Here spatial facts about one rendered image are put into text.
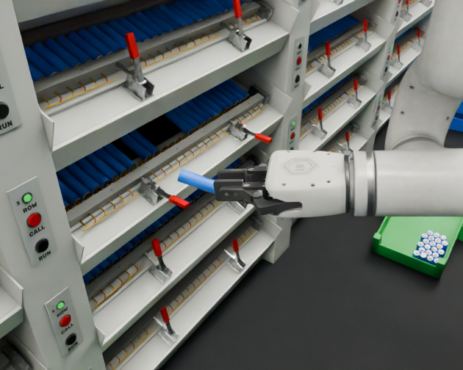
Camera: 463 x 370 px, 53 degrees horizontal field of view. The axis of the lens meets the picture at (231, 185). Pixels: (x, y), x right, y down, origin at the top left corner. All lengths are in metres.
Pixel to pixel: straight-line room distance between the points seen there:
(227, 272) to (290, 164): 0.64
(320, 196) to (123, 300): 0.47
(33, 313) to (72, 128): 0.26
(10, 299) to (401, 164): 0.53
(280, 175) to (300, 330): 0.70
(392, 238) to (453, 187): 0.93
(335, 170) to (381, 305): 0.79
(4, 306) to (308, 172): 0.43
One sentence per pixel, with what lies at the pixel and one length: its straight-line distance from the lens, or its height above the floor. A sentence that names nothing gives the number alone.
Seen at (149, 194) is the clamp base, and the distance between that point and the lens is 0.80.
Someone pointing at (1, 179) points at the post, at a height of 0.67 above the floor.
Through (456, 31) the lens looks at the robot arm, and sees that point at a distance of 0.52.
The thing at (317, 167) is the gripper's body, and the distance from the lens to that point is 0.60.
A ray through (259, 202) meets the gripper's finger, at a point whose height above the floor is 0.62.
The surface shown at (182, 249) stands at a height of 0.30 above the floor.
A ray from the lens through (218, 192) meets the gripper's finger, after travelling 0.62.
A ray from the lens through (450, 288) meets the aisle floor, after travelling 1.45.
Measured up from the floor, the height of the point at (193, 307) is 0.11.
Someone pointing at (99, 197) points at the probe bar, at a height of 0.53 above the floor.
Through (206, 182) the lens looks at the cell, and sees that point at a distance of 0.63.
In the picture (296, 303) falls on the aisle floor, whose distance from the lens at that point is 1.29.
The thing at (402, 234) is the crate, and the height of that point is 0.03.
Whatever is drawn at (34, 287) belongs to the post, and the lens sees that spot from 0.69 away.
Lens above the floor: 0.96
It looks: 35 degrees down
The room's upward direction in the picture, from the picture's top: straight up
